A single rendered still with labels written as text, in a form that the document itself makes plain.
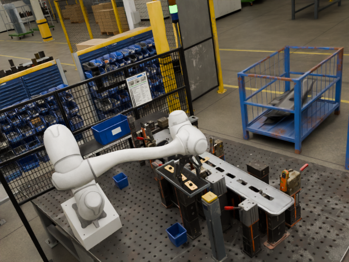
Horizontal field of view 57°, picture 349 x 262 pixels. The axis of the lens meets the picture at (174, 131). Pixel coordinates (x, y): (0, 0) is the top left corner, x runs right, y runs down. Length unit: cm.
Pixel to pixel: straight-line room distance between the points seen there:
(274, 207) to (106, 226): 113
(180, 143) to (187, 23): 398
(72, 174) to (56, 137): 19
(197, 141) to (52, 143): 66
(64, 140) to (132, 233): 99
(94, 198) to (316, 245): 133
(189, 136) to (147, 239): 100
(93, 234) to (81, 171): 86
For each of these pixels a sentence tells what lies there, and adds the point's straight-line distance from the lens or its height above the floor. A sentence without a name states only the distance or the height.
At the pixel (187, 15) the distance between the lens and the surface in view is 528.
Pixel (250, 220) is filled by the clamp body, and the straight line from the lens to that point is 183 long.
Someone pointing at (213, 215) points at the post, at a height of 106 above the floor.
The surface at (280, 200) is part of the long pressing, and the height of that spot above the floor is 100.
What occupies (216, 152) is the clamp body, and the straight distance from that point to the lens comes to 240.
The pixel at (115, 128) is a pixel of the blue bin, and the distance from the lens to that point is 278.
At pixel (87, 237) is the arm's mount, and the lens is 228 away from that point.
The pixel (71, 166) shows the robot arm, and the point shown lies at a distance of 152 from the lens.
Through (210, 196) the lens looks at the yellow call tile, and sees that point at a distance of 172.
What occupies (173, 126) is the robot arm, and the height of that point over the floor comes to 157.
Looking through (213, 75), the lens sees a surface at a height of 38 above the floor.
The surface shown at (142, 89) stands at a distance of 303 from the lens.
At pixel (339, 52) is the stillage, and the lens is 470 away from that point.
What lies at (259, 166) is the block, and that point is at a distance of 213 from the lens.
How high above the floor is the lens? 225
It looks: 27 degrees down
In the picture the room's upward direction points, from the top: 12 degrees counter-clockwise
